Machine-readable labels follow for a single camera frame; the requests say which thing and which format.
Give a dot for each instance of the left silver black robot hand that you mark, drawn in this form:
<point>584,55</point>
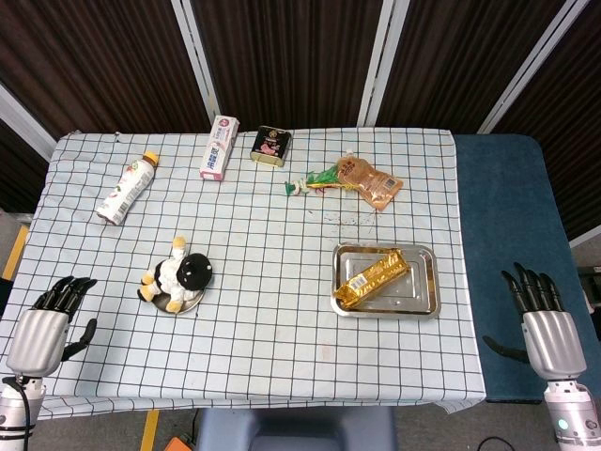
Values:
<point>40,340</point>

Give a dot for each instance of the white-labelled yellow-capped drink bottle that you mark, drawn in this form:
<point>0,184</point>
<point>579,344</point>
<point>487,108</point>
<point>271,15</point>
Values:
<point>126,188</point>

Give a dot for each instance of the round steel plate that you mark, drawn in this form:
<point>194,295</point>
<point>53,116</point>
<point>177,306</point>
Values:
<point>188,306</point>

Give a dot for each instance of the black meat tin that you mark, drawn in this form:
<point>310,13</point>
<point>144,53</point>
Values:
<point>270,145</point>

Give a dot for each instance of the pink white toothpaste box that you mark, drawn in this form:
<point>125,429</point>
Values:
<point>218,150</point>

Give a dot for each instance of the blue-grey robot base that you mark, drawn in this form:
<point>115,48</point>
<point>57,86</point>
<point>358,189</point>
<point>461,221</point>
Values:
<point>296,430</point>

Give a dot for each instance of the blue padded table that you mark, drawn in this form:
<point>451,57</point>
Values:
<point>507,211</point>

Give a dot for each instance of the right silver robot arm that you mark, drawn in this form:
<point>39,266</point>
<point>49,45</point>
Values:
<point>573,413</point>

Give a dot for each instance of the orange floor object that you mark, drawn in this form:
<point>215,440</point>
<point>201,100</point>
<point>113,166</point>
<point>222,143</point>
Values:
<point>178,445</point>

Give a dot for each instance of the plush toy black white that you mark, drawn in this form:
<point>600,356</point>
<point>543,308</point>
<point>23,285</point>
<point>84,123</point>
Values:
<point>185,275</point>

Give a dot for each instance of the checkered white tablecloth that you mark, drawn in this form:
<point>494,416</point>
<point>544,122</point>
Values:
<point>263,338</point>

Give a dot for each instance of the rectangular steel tray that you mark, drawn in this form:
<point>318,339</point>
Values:
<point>418,291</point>

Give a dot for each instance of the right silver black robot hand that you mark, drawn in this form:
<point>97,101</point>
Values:
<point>551,343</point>

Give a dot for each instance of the brown partition panel white frame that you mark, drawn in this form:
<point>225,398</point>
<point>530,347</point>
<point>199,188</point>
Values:
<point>460,61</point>
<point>16,160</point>
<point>291,56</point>
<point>573,141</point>
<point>108,61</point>

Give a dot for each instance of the brown snack pouch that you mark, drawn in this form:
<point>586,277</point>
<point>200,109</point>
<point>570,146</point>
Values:
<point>375,183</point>

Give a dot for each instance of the gold foil snack package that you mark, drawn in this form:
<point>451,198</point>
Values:
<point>371,279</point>

